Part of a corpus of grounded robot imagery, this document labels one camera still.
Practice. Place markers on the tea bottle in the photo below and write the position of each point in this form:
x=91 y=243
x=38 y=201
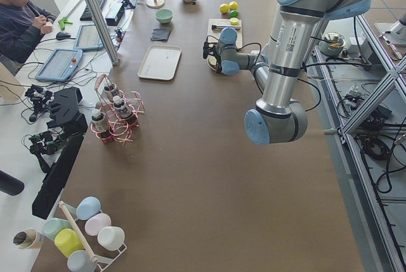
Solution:
x=101 y=126
x=125 y=112
x=111 y=91

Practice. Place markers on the cream rabbit tray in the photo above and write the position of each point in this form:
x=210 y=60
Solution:
x=160 y=62

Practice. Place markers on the green lime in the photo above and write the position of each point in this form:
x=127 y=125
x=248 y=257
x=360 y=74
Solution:
x=233 y=14

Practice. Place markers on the tea bottle front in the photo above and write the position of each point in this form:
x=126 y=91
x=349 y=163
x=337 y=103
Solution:
x=125 y=112

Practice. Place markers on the blue teach pendant far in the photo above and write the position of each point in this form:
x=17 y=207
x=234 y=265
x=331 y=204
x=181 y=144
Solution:
x=88 y=39

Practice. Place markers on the colourful cup rack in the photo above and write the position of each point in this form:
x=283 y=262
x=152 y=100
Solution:
x=86 y=236

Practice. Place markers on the yellow lemon upper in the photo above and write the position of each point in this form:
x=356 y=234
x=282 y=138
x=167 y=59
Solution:
x=233 y=6

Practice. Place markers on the blue teach pendant near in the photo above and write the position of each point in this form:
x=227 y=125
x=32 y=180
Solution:
x=60 y=65

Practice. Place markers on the half lemon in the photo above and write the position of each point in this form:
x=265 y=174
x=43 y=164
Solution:
x=234 y=21

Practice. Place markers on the copper wire bottle rack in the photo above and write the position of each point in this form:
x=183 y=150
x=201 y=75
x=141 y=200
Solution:
x=120 y=130

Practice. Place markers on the white round plate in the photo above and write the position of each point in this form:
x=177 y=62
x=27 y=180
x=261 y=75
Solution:
x=214 y=64

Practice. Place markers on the aluminium frame post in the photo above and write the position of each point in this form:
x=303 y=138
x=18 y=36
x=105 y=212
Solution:
x=103 y=31

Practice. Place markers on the green bowl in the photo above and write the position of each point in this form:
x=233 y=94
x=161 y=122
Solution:
x=164 y=16

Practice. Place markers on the seated person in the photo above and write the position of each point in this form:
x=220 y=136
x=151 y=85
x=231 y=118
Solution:
x=23 y=25

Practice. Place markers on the blue teach pendant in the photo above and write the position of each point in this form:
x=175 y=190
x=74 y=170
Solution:
x=60 y=65
x=88 y=39

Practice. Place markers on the yellow lemon lower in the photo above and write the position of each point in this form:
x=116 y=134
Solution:
x=224 y=8

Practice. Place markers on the tea bottle left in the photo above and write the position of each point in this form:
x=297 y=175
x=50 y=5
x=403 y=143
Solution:
x=111 y=91

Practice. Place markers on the tea bottle right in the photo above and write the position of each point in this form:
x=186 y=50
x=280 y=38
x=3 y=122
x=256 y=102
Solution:
x=101 y=126

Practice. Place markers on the yellow lemon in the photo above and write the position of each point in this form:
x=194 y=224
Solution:
x=233 y=6
x=224 y=8

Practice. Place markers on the grey folded cloth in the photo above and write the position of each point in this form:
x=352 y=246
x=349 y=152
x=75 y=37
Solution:
x=159 y=34

